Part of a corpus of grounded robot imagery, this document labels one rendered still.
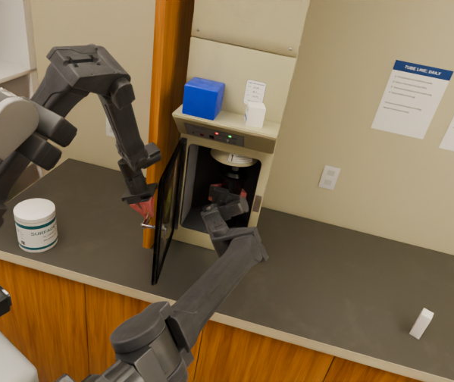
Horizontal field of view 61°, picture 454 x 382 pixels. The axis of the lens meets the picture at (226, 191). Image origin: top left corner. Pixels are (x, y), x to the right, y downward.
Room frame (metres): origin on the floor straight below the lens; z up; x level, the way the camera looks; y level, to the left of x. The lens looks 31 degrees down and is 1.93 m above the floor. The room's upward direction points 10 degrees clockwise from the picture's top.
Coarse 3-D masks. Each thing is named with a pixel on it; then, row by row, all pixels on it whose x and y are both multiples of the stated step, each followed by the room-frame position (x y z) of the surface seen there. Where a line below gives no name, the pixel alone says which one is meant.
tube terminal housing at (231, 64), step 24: (192, 48) 1.20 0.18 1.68; (216, 48) 1.19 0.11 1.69; (240, 48) 1.19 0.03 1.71; (192, 72) 1.20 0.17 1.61; (216, 72) 1.19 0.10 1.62; (240, 72) 1.18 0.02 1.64; (264, 72) 1.18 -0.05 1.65; (288, 72) 1.17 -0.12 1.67; (240, 96) 1.18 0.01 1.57; (264, 96) 1.17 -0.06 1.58; (216, 144) 1.19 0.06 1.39; (264, 168) 1.17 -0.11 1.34; (264, 192) 1.16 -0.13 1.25; (192, 240) 1.19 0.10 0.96
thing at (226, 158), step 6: (216, 150) 1.24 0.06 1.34; (216, 156) 1.22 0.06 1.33; (222, 156) 1.21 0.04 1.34; (228, 156) 1.21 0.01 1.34; (234, 156) 1.21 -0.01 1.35; (240, 156) 1.21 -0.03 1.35; (222, 162) 1.20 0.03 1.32; (228, 162) 1.20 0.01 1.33; (234, 162) 1.20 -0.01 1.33; (240, 162) 1.20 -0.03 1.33; (246, 162) 1.21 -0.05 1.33; (252, 162) 1.23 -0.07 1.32
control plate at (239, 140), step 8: (192, 128) 1.13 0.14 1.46; (200, 128) 1.11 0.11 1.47; (200, 136) 1.16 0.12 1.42; (208, 136) 1.15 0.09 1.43; (216, 136) 1.13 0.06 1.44; (224, 136) 1.12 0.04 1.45; (232, 136) 1.10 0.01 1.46; (240, 136) 1.09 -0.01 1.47; (232, 144) 1.15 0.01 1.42; (240, 144) 1.13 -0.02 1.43
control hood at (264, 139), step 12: (180, 108) 1.14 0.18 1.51; (180, 120) 1.10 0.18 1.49; (192, 120) 1.09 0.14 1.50; (204, 120) 1.08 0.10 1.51; (216, 120) 1.09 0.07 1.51; (228, 120) 1.11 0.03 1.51; (240, 120) 1.13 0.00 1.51; (264, 120) 1.17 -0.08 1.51; (180, 132) 1.17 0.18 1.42; (228, 132) 1.09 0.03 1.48; (240, 132) 1.07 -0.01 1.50; (252, 132) 1.06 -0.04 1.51; (264, 132) 1.07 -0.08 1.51; (276, 132) 1.08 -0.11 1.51; (252, 144) 1.11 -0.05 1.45; (264, 144) 1.09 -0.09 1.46
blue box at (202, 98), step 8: (192, 80) 1.14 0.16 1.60; (200, 80) 1.16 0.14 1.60; (208, 80) 1.17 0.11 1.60; (184, 88) 1.10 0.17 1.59; (192, 88) 1.09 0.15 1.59; (200, 88) 1.09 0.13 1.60; (208, 88) 1.10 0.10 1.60; (216, 88) 1.11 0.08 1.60; (184, 96) 1.09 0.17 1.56; (192, 96) 1.09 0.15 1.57; (200, 96) 1.09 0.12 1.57; (208, 96) 1.09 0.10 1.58; (216, 96) 1.08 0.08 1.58; (184, 104) 1.09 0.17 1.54; (192, 104) 1.09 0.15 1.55; (200, 104) 1.09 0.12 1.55; (208, 104) 1.09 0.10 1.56; (216, 104) 1.09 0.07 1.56; (184, 112) 1.09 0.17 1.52; (192, 112) 1.09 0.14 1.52; (200, 112) 1.09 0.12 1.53; (208, 112) 1.08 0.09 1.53; (216, 112) 1.11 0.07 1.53
